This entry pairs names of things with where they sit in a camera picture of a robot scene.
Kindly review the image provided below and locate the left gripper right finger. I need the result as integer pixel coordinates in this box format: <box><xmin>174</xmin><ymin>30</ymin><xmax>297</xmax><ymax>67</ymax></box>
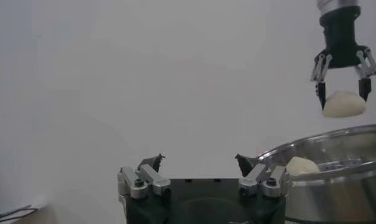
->
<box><xmin>235</xmin><ymin>153</ymin><xmax>290</xmax><ymax>198</ymax></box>

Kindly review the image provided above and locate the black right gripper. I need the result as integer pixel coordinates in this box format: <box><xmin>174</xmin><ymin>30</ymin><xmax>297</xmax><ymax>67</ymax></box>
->
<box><xmin>310</xmin><ymin>5</ymin><xmax>376</xmax><ymax>111</ymax></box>

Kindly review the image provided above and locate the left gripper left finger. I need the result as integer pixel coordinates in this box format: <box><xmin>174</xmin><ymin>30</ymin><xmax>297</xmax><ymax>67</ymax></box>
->
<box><xmin>117</xmin><ymin>153</ymin><xmax>172</xmax><ymax>200</ymax></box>

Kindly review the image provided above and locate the white steamed baozi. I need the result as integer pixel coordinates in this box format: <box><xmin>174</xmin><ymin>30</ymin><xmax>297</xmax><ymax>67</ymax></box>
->
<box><xmin>322</xmin><ymin>90</ymin><xmax>367</xmax><ymax>119</ymax></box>
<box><xmin>285</xmin><ymin>156</ymin><xmax>321</xmax><ymax>177</ymax></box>

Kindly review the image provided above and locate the stainless steel steamer basket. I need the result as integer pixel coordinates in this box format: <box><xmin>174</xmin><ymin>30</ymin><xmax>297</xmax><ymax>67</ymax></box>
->
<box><xmin>256</xmin><ymin>123</ymin><xmax>376</xmax><ymax>223</ymax></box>

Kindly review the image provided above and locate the black looped cable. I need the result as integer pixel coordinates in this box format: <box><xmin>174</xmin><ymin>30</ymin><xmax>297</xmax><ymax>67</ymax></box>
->
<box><xmin>0</xmin><ymin>204</ymin><xmax>40</xmax><ymax>223</ymax></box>

